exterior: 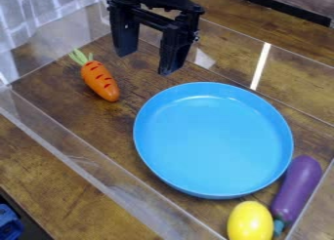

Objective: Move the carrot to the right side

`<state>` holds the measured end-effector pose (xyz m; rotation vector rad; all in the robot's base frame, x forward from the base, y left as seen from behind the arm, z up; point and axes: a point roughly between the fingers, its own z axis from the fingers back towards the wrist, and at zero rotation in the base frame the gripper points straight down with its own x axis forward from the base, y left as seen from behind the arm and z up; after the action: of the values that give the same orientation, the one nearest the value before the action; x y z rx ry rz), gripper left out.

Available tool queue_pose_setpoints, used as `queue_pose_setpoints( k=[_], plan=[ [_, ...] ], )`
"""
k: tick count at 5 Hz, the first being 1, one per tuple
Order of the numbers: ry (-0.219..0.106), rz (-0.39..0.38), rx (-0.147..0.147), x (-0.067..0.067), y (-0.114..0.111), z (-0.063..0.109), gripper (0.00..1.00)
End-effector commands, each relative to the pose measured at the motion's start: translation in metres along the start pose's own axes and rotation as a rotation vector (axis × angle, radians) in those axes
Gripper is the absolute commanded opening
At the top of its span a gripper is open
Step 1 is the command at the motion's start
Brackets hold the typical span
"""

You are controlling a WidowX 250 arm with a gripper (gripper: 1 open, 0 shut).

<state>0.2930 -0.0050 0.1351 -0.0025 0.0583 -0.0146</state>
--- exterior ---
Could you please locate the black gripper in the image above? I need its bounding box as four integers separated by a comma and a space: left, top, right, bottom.
108, 0, 205, 75

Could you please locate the orange toy carrot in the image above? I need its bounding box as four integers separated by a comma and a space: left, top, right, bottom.
69, 49, 121, 102

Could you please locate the white mesh curtain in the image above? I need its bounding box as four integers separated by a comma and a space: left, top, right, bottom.
0, 0, 113, 53

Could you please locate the blue round plate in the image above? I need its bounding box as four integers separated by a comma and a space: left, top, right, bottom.
134, 82, 295, 199

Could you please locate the purple toy eggplant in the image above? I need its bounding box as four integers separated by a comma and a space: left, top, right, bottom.
271, 155, 323, 236

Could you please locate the yellow toy lemon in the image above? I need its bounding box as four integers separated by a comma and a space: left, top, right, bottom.
228, 201, 275, 240

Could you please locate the blue object at corner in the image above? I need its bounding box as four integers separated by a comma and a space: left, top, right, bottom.
0, 204, 25, 240

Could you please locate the clear acrylic enclosure wall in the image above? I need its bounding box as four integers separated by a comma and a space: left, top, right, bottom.
0, 0, 334, 240

